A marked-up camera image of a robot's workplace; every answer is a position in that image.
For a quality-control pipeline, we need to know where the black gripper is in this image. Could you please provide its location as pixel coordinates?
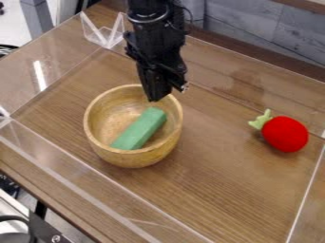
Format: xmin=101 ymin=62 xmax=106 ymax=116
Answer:
xmin=122 ymin=18 xmax=187 ymax=102

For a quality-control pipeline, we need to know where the brown wooden bowl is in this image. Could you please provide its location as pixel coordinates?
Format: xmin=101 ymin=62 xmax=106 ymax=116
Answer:
xmin=82 ymin=84 xmax=183 ymax=168

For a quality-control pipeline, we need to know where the green rectangular stick block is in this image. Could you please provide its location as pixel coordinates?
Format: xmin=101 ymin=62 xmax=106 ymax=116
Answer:
xmin=110 ymin=107 xmax=165 ymax=150

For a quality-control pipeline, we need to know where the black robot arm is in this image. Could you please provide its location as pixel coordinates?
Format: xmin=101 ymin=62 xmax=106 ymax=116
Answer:
xmin=122 ymin=0 xmax=187 ymax=102

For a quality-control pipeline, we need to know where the red plush strawberry toy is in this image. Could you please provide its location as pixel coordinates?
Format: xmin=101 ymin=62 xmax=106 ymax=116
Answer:
xmin=247 ymin=108 xmax=308 ymax=153

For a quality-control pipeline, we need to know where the black table leg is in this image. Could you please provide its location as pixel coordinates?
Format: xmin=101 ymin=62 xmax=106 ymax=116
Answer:
xmin=34 ymin=201 xmax=46 ymax=219

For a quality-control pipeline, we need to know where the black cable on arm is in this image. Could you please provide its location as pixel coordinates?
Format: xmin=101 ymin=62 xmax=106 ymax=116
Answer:
xmin=179 ymin=3 xmax=195 ymax=34

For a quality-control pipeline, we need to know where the grey post in background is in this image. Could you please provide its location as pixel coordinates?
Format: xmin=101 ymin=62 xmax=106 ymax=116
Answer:
xmin=18 ymin=0 xmax=53 ymax=39

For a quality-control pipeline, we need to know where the black metal bracket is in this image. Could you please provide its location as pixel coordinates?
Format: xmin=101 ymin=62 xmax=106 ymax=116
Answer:
xmin=29 ymin=212 xmax=73 ymax=243

